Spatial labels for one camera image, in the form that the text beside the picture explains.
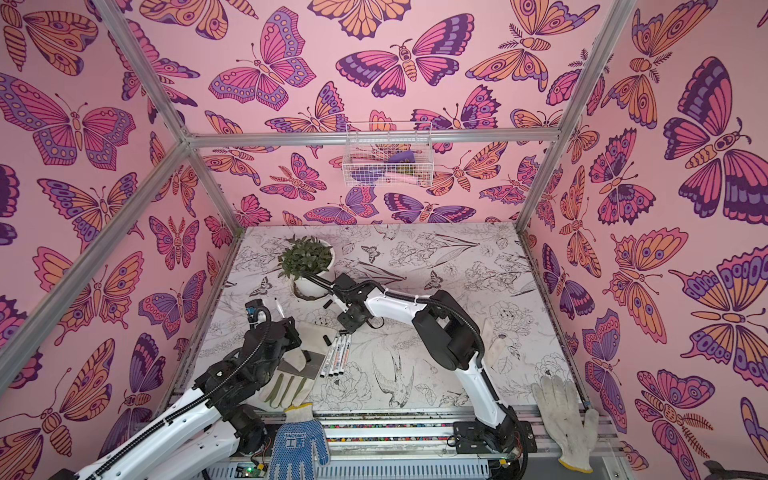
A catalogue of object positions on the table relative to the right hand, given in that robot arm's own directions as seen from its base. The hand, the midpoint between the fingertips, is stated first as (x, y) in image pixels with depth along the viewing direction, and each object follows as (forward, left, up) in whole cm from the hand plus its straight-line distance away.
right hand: (351, 316), depth 95 cm
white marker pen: (-14, +6, 0) cm, 15 cm away
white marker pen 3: (-11, 0, 0) cm, 11 cm away
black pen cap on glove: (-8, +7, 0) cm, 11 cm away
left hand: (-9, +12, +16) cm, 21 cm away
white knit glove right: (-29, -57, -2) cm, 64 cm away
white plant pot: (+9, +15, +1) cm, 18 cm away
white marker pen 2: (-13, +3, 0) cm, 13 cm away
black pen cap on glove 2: (-12, +12, 0) cm, 17 cm away
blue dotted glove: (-37, +11, 0) cm, 39 cm away
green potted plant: (+9, +13, +18) cm, 24 cm away
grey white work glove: (-20, +14, 0) cm, 25 cm away
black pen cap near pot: (+5, +8, -1) cm, 10 cm away
